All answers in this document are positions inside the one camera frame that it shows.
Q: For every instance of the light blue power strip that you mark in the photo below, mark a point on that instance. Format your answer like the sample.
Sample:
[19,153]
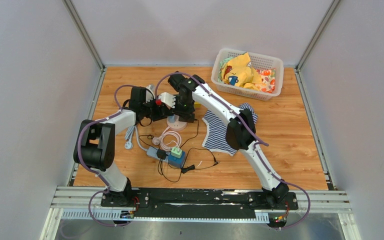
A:
[152,153]

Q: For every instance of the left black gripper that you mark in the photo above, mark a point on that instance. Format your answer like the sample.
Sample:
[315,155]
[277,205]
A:
[157,106]

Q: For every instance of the pink round power strip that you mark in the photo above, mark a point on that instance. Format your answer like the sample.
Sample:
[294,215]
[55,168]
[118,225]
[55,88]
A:
[175,124]

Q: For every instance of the yellow power adapter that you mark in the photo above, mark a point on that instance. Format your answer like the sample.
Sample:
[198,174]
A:
[197,105]

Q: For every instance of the yellow clothes in basket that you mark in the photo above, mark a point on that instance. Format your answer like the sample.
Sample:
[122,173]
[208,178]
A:
[239,72]

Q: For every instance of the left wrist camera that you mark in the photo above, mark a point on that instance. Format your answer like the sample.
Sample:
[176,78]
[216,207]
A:
[150,93]

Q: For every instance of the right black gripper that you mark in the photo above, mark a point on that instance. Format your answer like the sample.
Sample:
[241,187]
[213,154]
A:
[176,107]

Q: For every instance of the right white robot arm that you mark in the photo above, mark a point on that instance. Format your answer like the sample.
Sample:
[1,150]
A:
[240,129]

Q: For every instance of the blue cube charger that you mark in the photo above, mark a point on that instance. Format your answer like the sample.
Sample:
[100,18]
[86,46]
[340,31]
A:
[177,162]

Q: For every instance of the black adapter with cable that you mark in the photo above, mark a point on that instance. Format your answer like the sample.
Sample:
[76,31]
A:
[185,169]

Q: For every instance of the green cube charger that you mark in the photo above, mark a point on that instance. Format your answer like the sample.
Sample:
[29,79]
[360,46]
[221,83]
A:
[176,152]

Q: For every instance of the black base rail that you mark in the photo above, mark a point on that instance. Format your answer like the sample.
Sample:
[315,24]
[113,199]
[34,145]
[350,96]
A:
[198,204]

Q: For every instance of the white plastic basket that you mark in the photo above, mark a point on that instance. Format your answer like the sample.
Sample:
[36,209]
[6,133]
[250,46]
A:
[259,61]

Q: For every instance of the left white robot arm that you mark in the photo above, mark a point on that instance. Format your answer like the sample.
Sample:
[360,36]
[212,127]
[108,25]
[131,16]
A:
[95,144]

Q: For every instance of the blue striped shirt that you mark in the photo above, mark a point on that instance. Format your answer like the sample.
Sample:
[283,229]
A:
[215,138]

